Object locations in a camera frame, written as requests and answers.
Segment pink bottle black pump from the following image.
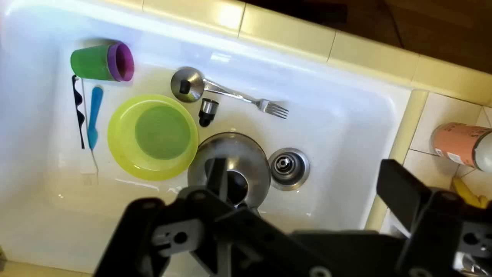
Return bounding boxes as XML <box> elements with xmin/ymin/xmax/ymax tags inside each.
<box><xmin>429</xmin><ymin>121</ymin><xmax>492</xmax><ymax>173</ymax></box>

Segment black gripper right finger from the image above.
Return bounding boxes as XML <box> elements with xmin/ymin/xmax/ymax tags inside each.
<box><xmin>375</xmin><ymin>158</ymin><xmax>492</xmax><ymax>277</ymax></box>

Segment black wavy thin utensil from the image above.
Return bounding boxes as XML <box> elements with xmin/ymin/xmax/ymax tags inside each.
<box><xmin>69</xmin><ymin>73</ymin><xmax>88</xmax><ymax>150</ymax></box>

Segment small black steel knob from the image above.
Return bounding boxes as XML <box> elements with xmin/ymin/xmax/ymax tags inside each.
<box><xmin>197</xmin><ymin>96</ymin><xmax>222</xmax><ymax>129</ymax></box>

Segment steel fork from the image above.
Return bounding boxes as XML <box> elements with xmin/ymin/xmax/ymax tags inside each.
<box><xmin>203</xmin><ymin>78</ymin><xmax>291</xmax><ymax>121</ymax></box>

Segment steel measuring ladle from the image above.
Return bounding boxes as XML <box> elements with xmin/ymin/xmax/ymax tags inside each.
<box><xmin>169</xmin><ymin>64</ymin><xmax>209</xmax><ymax>104</ymax></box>

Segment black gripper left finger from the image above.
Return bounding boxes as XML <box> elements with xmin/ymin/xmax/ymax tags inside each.
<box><xmin>94</xmin><ymin>156</ymin><xmax>309</xmax><ymax>277</ymax></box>

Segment stainless steel kettle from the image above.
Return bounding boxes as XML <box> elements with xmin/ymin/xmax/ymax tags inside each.
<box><xmin>186</xmin><ymin>130</ymin><xmax>272</xmax><ymax>209</ymax></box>

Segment blue plastic utensil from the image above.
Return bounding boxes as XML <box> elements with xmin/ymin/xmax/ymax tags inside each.
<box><xmin>85</xmin><ymin>84</ymin><xmax>106</xmax><ymax>178</ymax></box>

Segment white ceramic sink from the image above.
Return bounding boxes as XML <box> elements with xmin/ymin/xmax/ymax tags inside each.
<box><xmin>0</xmin><ymin>0</ymin><xmax>414</xmax><ymax>273</ymax></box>

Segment lime green plastic bowl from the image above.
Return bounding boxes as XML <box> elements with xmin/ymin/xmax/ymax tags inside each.
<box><xmin>106</xmin><ymin>92</ymin><xmax>200</xmax><ymax>181</ymax></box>

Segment green cup purple rim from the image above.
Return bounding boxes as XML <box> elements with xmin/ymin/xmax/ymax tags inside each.
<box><xmin>69</xmin><ymin>39</ymin><xmax>137</xmax><ymax>82</ymax></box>

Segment steel sink drain strainer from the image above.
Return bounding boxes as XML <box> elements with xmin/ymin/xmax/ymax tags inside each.
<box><xmin>268</xmin><ymin>146</ymin><xmax>312</xmax><ymax>192</ymax></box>

